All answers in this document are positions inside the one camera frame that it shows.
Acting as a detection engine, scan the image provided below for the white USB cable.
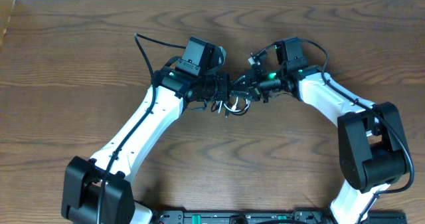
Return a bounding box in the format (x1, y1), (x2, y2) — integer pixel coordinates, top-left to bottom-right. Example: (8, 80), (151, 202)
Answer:
(217, 96), (250, 114)

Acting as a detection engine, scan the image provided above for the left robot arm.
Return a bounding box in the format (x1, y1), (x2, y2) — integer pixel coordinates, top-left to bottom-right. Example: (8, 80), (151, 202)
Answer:
(61, 37), (228, 223)

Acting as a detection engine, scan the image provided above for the black USB cable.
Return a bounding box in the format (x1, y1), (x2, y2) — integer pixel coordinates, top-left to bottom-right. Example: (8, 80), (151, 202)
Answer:
(210, 97), (252, 118)

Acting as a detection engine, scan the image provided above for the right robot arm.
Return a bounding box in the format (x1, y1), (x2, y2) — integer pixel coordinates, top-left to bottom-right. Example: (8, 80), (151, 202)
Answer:
(230, 37), (415, 223)

